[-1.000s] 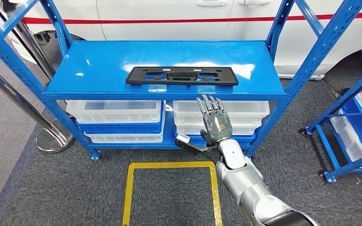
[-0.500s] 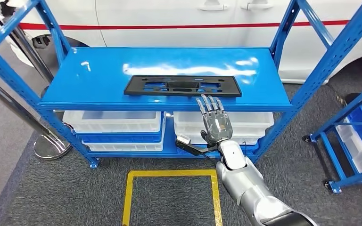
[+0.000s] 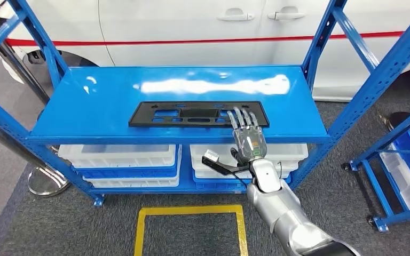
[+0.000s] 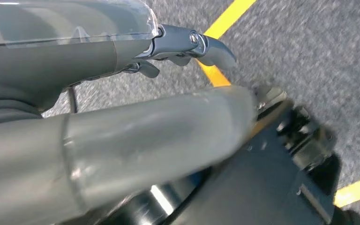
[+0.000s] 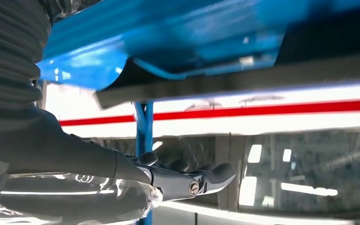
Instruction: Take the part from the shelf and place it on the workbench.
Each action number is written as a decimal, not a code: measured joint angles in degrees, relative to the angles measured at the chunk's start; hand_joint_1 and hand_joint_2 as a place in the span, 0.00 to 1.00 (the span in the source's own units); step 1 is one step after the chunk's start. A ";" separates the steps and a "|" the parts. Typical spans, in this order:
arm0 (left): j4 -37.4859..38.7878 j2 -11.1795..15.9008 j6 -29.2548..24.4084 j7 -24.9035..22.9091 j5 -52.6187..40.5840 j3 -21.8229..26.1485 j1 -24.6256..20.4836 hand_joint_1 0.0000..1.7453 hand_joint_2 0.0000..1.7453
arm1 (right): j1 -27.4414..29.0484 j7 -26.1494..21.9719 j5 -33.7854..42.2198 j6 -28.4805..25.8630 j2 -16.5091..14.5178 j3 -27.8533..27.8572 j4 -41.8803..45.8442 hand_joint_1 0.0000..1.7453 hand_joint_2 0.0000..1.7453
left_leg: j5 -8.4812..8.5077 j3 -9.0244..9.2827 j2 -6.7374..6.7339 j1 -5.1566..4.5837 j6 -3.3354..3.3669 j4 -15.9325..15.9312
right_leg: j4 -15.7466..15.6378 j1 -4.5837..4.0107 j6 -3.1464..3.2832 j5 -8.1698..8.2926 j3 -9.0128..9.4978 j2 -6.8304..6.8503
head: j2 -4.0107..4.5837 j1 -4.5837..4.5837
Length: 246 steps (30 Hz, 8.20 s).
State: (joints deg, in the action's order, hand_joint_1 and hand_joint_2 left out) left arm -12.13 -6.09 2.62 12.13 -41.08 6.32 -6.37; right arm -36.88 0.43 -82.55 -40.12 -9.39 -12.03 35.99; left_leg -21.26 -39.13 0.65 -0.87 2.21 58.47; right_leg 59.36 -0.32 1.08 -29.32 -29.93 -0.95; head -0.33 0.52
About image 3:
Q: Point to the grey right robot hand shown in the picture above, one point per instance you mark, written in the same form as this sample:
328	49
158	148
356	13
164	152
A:
251	145

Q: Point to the black plastic part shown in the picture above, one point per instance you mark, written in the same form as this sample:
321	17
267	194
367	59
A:
138	120

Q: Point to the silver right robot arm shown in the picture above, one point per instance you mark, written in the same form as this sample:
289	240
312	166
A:
282	208

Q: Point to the blue metal shelf rack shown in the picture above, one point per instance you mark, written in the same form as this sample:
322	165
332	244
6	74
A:
102	106

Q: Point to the blue wheeled shelf rack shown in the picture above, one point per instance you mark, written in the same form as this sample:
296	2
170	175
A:
403	214

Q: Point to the yellow floor tape square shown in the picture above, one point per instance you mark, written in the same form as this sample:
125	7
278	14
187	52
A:
191	210

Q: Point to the white car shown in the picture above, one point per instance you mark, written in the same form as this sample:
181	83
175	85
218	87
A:
191	21

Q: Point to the black camera bracket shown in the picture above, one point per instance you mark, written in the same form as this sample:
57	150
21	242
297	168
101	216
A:
222	169

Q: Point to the chrome stanchion post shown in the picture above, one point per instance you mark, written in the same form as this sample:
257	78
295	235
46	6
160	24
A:
28	76
47	182

